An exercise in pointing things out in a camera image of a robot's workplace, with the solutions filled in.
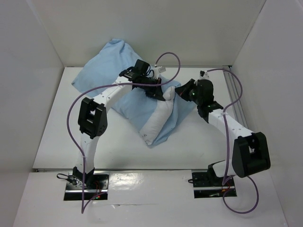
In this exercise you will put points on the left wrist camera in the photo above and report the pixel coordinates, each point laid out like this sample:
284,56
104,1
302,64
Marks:
141,67

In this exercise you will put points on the light blue pillowcase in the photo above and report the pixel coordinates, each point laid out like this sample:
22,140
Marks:
135,106

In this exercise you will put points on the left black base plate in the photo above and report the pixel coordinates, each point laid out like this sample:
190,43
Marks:
97,189

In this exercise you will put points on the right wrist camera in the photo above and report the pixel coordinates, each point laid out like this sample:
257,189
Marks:
204,75

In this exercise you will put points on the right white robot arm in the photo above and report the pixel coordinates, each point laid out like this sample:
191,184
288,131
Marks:
247,151

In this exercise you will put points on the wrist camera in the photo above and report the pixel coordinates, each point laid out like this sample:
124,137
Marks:
204,75
141,67

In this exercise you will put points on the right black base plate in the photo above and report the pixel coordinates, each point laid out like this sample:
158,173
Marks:
207,185

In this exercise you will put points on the white pillow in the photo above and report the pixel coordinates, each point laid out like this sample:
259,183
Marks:
157,126

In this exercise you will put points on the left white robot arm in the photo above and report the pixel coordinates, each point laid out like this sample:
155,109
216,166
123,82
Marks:
92,118

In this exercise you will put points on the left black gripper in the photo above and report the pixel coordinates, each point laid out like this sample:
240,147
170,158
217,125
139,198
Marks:
155,93

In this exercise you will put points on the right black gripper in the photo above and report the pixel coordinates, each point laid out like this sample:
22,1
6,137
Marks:
187,87

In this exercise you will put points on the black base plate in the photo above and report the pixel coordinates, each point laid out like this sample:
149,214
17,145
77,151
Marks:
207,185
97,189

